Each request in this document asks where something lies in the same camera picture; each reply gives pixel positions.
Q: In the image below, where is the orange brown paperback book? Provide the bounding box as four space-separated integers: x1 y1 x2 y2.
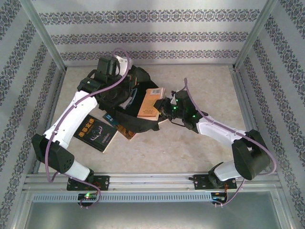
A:
137 87 170 125

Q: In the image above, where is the black backpack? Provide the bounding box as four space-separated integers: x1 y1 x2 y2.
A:
96 65 165 132

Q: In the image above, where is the National Geography book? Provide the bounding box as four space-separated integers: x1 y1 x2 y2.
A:
102 113 136 141

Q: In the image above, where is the black book with orange title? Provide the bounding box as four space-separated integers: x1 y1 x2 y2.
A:
73 114 119 153

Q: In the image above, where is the right controller board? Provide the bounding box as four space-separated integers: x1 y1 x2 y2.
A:
211 192 229 203

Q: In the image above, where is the controller board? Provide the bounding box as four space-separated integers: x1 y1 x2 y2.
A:
78 192 99 201
211 192 229 203

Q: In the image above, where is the left controller board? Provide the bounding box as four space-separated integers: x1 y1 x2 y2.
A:
78 192 99 201

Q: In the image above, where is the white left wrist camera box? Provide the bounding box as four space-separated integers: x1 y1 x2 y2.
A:
111 54 131 78

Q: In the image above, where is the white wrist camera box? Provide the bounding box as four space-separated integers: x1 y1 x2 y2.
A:
111 54 131 78
170 89 180 105

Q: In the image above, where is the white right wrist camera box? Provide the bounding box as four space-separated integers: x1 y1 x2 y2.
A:
170 89 180 105

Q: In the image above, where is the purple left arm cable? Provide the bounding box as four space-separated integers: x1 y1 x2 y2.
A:
46 48 132 210

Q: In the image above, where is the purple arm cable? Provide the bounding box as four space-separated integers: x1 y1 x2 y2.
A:
183 77 278 208
46 48 132 210

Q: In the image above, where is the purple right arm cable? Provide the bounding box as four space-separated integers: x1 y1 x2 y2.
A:
183 77 278 208

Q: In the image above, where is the aluminium side rail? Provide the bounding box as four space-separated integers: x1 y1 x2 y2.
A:
228 66 266 172
32 68 68 175

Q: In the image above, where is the aluminium frame post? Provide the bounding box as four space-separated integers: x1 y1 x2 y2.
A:
232 0 279 71
20 0 67 71

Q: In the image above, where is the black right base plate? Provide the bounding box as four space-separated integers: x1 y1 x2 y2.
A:
193 174 237 191

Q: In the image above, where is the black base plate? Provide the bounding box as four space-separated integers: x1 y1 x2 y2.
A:
66 175 112 191
193 174 237 191

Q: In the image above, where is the aluminium mounting rail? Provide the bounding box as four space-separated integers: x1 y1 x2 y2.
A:
22 173 279 191

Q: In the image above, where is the grey slotted cable duct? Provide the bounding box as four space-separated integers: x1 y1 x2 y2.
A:
31 192 213 203

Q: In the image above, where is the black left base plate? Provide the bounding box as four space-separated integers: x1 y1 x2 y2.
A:
66 175 112 191

